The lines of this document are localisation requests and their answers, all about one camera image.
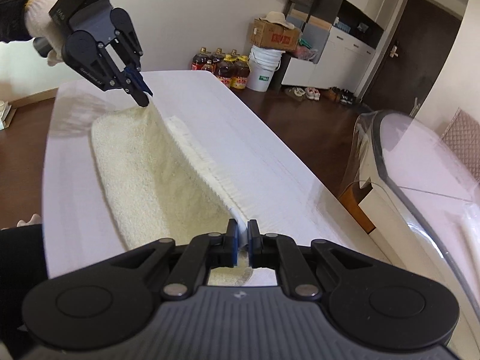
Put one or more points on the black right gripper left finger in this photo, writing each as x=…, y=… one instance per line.
x=111, y=301

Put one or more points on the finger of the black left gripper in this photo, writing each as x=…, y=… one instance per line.
x=129, y=41
x=90, y=58

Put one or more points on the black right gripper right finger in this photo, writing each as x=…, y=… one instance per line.
x=371, y=302

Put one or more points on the cream yellow terry towel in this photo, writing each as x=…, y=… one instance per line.
x=159, y=182

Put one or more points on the black sleeved left forearm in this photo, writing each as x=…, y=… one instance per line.
x=12, y=21

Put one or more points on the white gloved left hand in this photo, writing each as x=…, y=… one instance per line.
x=40, y=25

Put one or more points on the cooking oil bottle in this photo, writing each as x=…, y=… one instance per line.
x=225, y=70
x=241, y=72

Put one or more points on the cream dining table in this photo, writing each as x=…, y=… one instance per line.
x=415, y=199

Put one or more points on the cardboard box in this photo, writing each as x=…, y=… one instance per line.
x=266, y=35

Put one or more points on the white plastic bucket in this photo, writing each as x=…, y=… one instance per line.
x=263, y=64

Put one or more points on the straw hat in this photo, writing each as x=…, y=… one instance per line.
x=278, y=18

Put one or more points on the quilted pink chair back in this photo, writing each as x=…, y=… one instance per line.
x=462, y=138

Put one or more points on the white storage cabinet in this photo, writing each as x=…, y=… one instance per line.
x=344, y=34

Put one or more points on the dark wooden door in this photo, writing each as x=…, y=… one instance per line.
x=416, y=54

